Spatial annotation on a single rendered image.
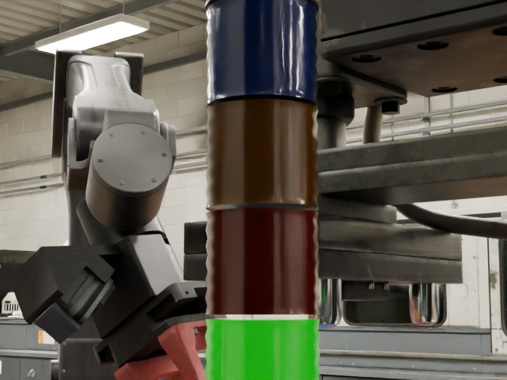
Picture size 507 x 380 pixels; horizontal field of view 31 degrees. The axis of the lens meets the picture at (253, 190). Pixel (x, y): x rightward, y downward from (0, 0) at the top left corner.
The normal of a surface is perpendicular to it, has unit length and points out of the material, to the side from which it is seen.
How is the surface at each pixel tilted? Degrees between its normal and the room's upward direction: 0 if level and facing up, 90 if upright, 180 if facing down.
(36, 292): 95
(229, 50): 104
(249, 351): 76
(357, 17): 90
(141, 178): 68
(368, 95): 180
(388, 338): 90
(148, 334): 95
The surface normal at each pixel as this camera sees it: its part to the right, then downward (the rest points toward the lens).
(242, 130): -0.33, -0.36
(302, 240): 0.63, -0.33
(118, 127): 0.22, -0.48
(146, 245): 0.65, -0.55
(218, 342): -0.74, 0.16
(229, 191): -0.55, 0.14
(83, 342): 0.24, -0.26
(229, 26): -0.55, -0.34
